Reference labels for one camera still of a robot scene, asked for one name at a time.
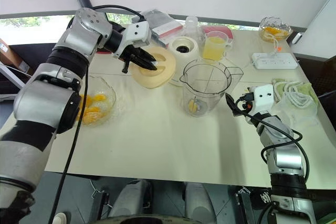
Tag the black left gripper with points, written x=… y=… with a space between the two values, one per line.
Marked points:
x=128 y=54

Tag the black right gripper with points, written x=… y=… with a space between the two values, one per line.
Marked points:
x=245 y=101

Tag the cream blender lid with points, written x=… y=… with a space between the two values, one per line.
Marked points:
x=162 y=74

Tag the yellow fruit piece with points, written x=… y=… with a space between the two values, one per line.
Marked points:
x=193 y=106

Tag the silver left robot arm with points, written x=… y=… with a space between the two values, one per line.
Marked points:
x=63 y=58

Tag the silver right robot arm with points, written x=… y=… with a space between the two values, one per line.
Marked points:
x=286 y=161

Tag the clear blender jar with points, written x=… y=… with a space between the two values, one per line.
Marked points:
x=210 y=78

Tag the glass bowl of orange slices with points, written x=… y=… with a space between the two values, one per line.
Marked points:
x=107 y=90

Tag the white blender base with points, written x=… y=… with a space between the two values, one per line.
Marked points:
x=189 y=44

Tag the orange fruit segment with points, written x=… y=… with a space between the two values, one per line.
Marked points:
x=101 y=98
x=92 y=118
x=92 y=110
x=88 y=100

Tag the orange slices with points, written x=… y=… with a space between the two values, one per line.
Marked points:
x=273 y=31

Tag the white and red box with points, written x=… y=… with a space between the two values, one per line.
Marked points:
x=168 y=32

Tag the grey flat packet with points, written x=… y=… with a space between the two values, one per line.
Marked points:
x=155 y=16

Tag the clear plastic bottle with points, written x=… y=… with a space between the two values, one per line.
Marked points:
x=191 y=26

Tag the white power strip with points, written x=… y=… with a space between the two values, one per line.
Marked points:
x=274 y=61

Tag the green and white cloth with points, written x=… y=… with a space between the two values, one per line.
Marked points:
x=294 y=90

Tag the clear measuring cup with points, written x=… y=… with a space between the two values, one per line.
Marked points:
x=214 y=48

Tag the clear plastic bag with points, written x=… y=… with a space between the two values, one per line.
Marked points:
x=296 y=116

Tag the red plate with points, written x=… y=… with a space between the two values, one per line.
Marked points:
x=226 y=31

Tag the wavy glass bowl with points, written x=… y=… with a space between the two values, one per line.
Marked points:
x=275 y=23

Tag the grey clip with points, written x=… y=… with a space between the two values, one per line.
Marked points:
x=298 y=37

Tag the white panel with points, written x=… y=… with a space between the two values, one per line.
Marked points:
x=321 y=16

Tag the brown cardboard box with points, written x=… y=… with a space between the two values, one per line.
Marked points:
x=11 y=56

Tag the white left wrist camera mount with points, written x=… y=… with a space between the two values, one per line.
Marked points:
x=137 y=32

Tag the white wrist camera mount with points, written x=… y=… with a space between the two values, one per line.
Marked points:
x=137 y=32
x=263 y=95

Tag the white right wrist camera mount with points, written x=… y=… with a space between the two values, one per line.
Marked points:
x=263 y=95

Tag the black metal bracket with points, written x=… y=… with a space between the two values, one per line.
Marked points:
x=101 y=201
x=242 y=201

